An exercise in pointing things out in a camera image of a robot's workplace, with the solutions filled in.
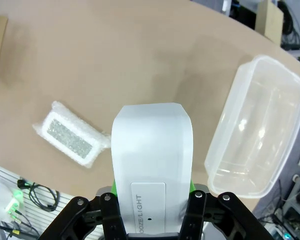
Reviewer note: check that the grey equipment rack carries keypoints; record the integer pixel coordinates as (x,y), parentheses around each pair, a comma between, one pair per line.
(297,200)

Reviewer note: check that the unwrapped white digital clock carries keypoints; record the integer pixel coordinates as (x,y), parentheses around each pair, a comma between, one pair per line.
(152,145)

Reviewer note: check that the bubble-wrapped clock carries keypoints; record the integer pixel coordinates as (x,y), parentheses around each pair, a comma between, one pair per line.
(70,136)

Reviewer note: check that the white slotted panel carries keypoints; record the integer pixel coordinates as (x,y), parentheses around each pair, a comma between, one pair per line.
(0,172)

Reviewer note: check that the tall tan cardboard box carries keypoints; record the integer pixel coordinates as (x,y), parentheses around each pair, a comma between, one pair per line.
(268,22)

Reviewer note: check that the grey electronic device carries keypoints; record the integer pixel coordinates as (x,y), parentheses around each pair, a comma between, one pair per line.
(5,228)

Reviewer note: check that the clear plastic container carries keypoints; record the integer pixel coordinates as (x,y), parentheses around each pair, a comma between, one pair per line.
(255,130)

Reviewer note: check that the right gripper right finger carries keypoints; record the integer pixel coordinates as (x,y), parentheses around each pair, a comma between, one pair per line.
(197,215)

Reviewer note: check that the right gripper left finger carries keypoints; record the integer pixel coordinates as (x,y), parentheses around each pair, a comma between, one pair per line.
(110,215)

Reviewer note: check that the white power adapter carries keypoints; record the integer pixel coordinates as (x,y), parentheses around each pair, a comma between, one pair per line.
(13,203)

